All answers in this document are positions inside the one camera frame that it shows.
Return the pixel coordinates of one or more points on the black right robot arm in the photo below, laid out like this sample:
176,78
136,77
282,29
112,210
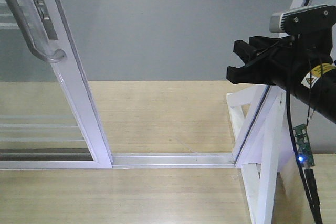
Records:
321,99

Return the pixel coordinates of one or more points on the silver door lock plate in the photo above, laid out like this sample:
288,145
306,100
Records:
45,19

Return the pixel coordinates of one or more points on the white door frame support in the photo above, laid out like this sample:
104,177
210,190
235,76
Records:
265,140

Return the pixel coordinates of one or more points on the white framed sliding glass door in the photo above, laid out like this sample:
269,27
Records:
47,77

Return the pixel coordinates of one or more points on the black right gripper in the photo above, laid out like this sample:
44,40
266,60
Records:
304,62

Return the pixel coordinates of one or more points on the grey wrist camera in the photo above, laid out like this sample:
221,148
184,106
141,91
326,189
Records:
303,20

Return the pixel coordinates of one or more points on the aluminium door floor track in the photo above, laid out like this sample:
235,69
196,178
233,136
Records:
172,160

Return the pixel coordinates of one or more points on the green circuit board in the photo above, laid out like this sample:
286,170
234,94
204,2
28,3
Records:
305,156

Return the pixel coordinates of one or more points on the light wooden platform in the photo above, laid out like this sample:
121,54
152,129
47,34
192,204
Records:
177,152

